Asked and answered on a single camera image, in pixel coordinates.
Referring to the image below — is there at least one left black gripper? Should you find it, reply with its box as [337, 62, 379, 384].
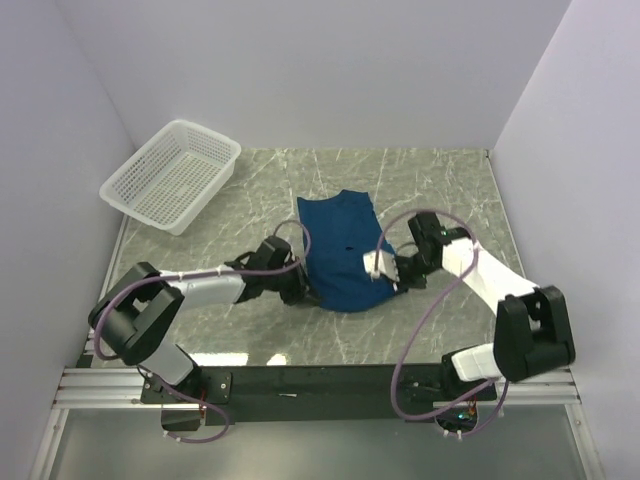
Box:
[265, 255, 323, 305]

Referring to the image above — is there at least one blue mickey mouse t-shirt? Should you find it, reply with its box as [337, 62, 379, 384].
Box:
[297, 190, 395, 313]

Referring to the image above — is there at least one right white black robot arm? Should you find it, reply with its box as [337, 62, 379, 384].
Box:
[395, 212, 576, 399]

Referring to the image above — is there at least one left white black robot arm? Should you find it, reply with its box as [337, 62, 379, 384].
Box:
[88, 235, 319, 402]

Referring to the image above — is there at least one white plastic mesh basket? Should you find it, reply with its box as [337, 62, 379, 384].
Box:
[99, 120, 241, 236]

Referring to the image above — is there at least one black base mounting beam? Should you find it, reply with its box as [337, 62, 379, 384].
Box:
[138, 364, 498, 433]

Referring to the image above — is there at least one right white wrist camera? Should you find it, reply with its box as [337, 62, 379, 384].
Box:
[363, 250, 400, 283]

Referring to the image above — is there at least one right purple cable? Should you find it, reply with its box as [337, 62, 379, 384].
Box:
[374, 208, 511, 439]

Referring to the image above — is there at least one purple cable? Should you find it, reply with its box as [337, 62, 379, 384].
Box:
[374, 208, 511, 439]
[92, 219, 314, 445]

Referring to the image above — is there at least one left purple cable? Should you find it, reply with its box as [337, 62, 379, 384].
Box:
[92, 219, 314, 445]

